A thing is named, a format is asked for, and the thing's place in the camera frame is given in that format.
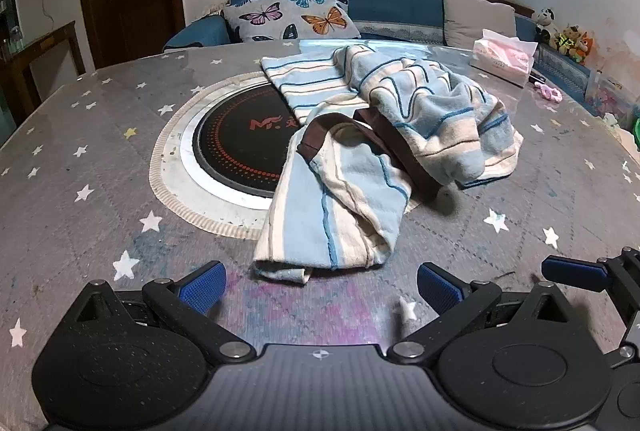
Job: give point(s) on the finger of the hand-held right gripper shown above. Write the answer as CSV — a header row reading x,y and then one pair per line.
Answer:
x,y
575,272

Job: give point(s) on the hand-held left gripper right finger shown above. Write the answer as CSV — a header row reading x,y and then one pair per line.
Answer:
x,y
440,287

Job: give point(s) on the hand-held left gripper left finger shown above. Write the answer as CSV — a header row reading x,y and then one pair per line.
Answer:
x,y
202,287

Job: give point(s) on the blue striped shirt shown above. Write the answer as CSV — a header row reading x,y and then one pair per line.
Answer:
x,y
350,171

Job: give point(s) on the black round induction cooktop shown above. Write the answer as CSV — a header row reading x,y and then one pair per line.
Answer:
x,y
235,146

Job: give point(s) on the grey star tablecloth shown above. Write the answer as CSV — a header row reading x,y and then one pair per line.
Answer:
x,y
100,161

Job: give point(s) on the clear plastic toy box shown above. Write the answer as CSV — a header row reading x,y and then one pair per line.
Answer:
x,y
607,96

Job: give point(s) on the pink plastic toy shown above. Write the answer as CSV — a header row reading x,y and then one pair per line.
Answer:
x,y
547,92

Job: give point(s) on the orange plush toy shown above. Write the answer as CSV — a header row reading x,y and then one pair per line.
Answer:
x,y
586,47

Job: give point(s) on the pink tissue pack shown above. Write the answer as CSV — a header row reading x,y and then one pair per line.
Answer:
x,y
500,58

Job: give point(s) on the teddy plush with green vest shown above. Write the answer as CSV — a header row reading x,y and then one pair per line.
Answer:
x,y
567,41

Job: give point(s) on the panda plush toy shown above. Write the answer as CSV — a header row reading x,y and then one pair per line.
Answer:
x,y
544,23

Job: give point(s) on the beige cushion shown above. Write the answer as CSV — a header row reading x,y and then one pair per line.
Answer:
x,y
475,18

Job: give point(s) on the blue sofa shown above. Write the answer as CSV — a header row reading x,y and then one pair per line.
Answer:
x,y
390,8

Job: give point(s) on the dark wooden side table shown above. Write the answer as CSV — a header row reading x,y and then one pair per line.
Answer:
x,y
35,56

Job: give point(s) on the butterfly print pillow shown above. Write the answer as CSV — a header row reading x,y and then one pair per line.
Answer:
x,y
290,11

